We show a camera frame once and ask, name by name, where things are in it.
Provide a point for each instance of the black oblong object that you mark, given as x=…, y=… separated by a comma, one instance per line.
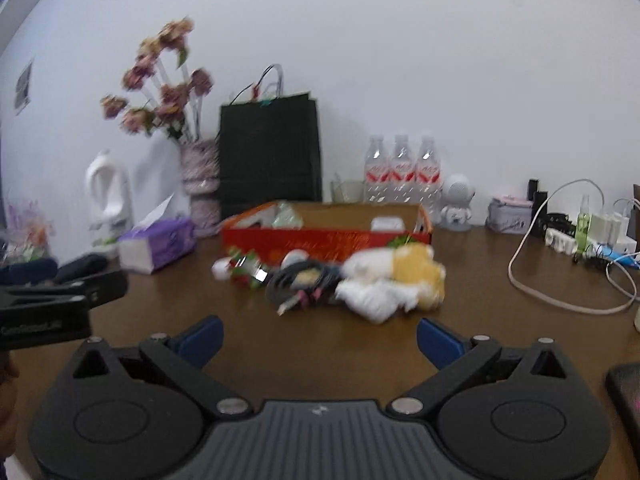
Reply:
x=82, y=266

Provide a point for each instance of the dark blue object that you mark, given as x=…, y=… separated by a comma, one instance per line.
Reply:
x=25, y=271

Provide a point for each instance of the orange-rimmed wooden tray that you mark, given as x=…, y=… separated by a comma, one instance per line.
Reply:
x=325, y=240

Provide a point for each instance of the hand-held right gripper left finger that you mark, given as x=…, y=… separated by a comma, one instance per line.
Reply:
x=202, y=341

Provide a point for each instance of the pink artificial flowers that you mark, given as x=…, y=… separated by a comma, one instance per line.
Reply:
x=165, y=95

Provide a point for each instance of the yellow and white plush toy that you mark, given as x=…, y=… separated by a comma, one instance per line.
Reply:
x=395, y=280

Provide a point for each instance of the white power strip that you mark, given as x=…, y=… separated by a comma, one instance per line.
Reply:
x=562, y=241

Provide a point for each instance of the white rectangular case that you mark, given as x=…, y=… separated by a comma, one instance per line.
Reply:
x=387, y=224

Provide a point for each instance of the black box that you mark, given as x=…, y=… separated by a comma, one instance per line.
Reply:
x=270, y=155
x=540, y=215

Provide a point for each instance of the red and green snack packet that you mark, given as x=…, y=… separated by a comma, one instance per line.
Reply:
x=245, y=270

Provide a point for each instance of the white astronaut figure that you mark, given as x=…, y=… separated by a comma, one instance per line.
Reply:
x=457, y=205

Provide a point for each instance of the wall notice sheet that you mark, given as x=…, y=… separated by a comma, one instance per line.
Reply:
x=23, y=87

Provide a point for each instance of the green spray bottle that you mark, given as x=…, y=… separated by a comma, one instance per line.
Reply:
x=583, y=225

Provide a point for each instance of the red label water bottle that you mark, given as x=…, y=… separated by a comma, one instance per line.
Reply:
x=429, y=172
x=377, y=172
x=402, y=172

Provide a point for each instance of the white round item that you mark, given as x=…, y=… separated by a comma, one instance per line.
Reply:
x=295, y=257

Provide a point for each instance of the white charger plugs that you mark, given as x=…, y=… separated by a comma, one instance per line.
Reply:
x=612, y=230

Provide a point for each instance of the glass bowl with red food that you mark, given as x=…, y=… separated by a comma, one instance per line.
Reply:
x=302, y=282

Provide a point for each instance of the colourful wrapped bouquet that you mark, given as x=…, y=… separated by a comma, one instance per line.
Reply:
x=25, y=232

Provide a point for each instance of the white detergent bottle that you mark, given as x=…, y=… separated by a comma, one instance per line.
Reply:
x=107, y=200

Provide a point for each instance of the grey tin box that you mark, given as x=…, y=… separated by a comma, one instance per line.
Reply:
x=509, y=215

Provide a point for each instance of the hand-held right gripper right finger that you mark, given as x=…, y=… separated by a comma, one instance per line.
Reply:
x=441, y=342

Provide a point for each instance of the purple tissue box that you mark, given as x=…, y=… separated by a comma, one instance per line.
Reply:
x=160, y=245

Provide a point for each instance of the patterned flower vase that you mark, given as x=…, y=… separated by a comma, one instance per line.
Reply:
x=200, y=185

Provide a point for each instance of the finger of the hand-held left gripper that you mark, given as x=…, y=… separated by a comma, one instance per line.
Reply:
x=75, y=290

